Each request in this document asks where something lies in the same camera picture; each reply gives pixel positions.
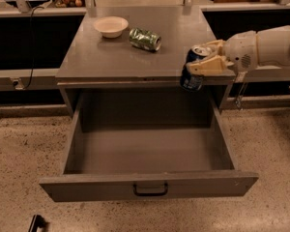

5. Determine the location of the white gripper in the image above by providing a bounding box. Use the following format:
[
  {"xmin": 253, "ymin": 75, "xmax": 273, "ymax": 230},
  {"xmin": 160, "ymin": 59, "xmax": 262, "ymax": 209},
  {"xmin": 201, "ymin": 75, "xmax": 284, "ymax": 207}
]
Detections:
[{"xmin": 186, "ymin": 31, "xmax": 258, "ymax": 76}]

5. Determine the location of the blue pepsi can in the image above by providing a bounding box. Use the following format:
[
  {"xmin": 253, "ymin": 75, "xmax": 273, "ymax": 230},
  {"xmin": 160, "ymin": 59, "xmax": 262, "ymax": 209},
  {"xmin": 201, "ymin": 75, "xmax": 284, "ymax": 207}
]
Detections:
[{"xmin": 180, "ymin": 45, "xmax": 213, "ymax": 92}]

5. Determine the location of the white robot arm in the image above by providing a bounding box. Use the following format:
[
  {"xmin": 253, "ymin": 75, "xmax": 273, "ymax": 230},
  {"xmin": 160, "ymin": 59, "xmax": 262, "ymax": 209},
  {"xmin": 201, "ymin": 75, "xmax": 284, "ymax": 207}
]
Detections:
[{"xmin": 185, "ymin": 25, "xmax": 290, "ymax": 76}]

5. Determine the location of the green crushed soda can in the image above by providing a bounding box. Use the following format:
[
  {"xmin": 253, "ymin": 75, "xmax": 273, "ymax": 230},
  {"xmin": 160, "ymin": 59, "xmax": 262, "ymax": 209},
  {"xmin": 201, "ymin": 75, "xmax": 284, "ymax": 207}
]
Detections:
[{"xmin": 129, "ymin": 28, "xmax": 161, "ymax": 52}]

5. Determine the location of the open grey top drawer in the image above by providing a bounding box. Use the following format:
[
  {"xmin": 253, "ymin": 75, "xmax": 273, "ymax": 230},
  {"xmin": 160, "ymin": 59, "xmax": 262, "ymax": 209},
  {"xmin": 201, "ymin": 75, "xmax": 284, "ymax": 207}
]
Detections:
[{"xmin": 40, "ymin": 89, "xmax": 258, "ymax": 202}]

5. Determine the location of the grey metal cabinet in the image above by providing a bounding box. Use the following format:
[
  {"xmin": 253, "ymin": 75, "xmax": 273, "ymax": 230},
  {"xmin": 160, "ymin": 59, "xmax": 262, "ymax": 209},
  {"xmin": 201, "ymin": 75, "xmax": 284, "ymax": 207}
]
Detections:
[{"xmin": 55, "ymin": 5, "xmax": 237, "ymax": 118}]

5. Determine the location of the white paper bowl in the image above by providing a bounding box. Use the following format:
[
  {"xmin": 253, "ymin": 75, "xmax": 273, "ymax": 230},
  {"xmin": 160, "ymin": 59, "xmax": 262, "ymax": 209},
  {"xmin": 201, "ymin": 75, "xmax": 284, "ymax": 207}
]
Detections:
[{"xmin": 94, "ymin": 16, "xmax": 129, "ymax": 39}]

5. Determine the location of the black object on floor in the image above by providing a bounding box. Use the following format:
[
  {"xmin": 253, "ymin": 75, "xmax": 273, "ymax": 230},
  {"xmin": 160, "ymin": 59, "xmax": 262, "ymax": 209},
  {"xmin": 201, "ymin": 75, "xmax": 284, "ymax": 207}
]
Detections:
[{"xmin": 28, "ymin": 215, "xmax": 47, "ymax": 232}]

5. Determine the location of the black drawer handle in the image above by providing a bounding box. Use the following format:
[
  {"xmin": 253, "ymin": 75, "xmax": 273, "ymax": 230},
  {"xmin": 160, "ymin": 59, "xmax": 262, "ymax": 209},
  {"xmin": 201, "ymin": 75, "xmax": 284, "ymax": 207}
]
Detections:
[{"xmin": 132, "ymin": 184, "xmax": 168, "ymax": 197}]

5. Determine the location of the black power cable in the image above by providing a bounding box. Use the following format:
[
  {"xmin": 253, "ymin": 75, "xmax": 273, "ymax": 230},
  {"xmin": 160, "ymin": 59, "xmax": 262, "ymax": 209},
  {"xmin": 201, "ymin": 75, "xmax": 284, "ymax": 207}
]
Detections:
[{"xmin": 13, "ymin": 5, "xmax": 46, "ymax": 91}]

